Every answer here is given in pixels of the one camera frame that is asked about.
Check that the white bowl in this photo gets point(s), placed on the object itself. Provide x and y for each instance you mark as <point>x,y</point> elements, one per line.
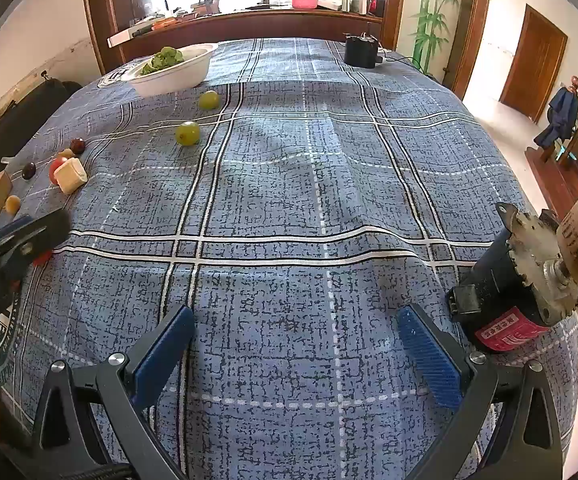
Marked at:
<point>179,77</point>

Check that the electric motor with red label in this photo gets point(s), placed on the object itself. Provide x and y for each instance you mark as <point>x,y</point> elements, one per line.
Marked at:
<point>509,285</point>

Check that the blue jacket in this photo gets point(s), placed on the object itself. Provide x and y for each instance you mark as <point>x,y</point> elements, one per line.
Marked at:
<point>561,117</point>

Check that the green leafy produce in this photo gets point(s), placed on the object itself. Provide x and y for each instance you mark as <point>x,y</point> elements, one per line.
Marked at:
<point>166,57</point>

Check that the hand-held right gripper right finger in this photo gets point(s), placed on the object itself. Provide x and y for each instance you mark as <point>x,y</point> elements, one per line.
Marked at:
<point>429,365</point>

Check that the black sofa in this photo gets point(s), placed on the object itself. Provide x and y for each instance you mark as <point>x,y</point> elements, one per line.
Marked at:
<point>34,110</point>

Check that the beige cube block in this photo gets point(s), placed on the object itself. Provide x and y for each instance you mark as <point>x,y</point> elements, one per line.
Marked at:
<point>71,176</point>

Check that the bamboo wall mural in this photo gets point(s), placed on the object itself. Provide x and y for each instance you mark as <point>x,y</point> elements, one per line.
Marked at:
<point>431,15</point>

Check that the brown wooden door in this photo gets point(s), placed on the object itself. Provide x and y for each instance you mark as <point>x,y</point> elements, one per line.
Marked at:
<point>534,62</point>

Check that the blue plaid tablecloth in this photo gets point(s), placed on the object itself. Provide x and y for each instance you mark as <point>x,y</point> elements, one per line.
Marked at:
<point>294,185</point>

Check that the black box device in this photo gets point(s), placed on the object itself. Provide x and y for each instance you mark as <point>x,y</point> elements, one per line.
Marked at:
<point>361,51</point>

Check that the wooden counter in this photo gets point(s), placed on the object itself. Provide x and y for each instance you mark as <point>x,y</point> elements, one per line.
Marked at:
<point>269,22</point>

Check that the dark purple plum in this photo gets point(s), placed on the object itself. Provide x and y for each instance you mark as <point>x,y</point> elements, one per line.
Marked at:
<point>78,146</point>
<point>29,170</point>

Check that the long white box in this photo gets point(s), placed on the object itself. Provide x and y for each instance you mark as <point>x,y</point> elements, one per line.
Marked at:
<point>119,37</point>

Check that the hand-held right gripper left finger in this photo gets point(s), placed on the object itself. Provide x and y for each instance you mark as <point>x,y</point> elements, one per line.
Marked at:
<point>164,360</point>

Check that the green grape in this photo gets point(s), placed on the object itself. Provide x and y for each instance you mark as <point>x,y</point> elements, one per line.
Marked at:
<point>188,133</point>
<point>209,100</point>

